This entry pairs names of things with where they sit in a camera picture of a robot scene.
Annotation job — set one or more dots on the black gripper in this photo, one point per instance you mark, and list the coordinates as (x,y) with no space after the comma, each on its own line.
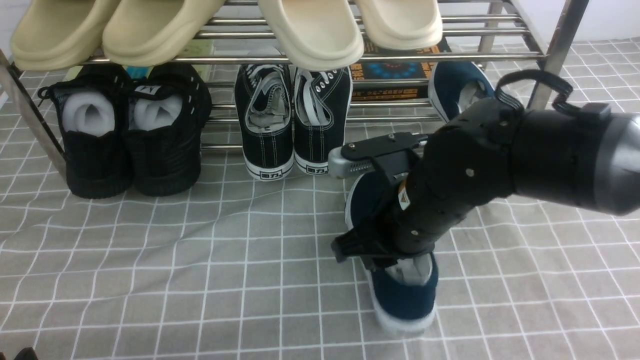
(463,165)

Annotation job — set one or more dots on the navy slip-on shoe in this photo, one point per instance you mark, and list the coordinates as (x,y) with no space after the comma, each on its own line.
(403,295)
(455,85)

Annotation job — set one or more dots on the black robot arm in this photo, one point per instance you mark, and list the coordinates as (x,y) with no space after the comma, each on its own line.
(583,157)

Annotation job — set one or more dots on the metal shoe rack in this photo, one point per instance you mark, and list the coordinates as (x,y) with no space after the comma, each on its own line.
(503,18)

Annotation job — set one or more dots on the green book under rack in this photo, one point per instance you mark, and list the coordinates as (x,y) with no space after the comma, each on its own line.
(200,48)

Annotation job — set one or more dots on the right black canvas sneaker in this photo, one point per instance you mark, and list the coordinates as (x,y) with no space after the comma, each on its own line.
(321,101)

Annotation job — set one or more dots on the black canvas sneaker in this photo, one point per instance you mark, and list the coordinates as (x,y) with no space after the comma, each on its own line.
(321,101)
(264,111)

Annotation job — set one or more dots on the far right cream slipper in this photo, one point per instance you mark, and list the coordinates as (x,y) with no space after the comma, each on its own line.
(402,25)

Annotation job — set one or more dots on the cream slipper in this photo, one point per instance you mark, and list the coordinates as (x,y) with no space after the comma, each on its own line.
(316,35)
(402,25)

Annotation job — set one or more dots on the left black canvas sneaker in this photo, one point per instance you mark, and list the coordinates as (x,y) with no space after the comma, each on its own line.
(264,111)

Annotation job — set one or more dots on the right black knit sneaker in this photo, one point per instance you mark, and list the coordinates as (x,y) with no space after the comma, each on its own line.
(168,110)

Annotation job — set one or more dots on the black knit sneaker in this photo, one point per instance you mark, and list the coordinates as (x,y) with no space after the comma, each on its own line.
(91,113)
(168,110)

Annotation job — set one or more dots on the beige slipper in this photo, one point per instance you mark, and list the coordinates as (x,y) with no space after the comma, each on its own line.
(60,34)
(146,33)

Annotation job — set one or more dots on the left black knit sneaker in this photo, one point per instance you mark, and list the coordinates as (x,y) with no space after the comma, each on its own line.
(91,113)

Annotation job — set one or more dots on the far left beige slipper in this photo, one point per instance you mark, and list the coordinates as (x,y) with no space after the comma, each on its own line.
(60,34)

